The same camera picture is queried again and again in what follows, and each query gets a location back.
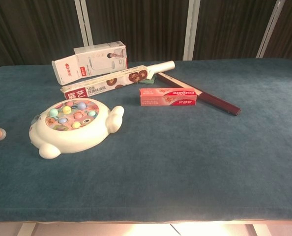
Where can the red Colgate toothpaste box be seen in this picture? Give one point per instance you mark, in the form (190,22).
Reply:
(168,97)

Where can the white paper roll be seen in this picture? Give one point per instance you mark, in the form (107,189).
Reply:
(164,66)

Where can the white appliance carton box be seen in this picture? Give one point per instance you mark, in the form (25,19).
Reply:
(99,59)

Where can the small green packet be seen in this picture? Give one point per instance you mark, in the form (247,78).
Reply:
(148,81)

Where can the long dark red box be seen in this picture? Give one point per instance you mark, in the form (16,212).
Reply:
(210,97)

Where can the white frame post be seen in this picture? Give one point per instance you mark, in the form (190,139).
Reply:
(269,29)
(191,29)
(83,22)

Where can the long baking paper box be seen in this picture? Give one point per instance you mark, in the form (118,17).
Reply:
(104,84)

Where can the white whack-a-mole toy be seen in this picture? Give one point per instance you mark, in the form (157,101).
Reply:
(69,132)

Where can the blue velvet tablecloth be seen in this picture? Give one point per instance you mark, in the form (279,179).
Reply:
(175,159)

